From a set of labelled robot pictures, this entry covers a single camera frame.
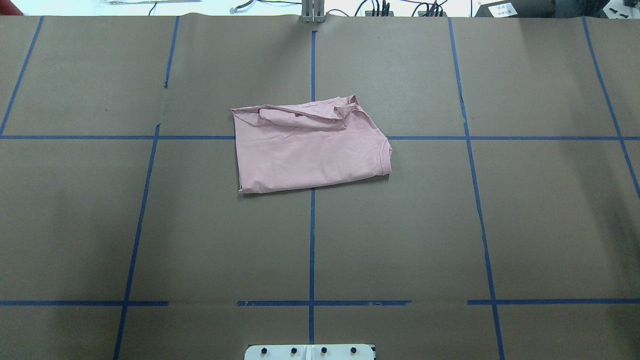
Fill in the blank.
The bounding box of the red bottle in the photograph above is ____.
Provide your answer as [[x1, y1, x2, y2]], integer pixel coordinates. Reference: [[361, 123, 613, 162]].
[[0, 0, 25, 16]]

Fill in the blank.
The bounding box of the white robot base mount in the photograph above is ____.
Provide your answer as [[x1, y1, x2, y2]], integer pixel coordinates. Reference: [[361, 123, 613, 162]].
[[244, 343, 377, 360]]

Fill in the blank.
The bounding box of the black box with label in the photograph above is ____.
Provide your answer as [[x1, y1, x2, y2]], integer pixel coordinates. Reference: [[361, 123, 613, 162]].
[[471, 0, 529, 18]]

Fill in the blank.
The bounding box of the aluminium frame post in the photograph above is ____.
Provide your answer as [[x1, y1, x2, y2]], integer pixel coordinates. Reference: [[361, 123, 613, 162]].
[[300, 0, 326, 24]]

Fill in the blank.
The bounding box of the pink Snoopy t-shirt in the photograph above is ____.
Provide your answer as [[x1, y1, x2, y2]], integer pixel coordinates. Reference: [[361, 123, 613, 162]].
[[231, 95, 393, 195]]

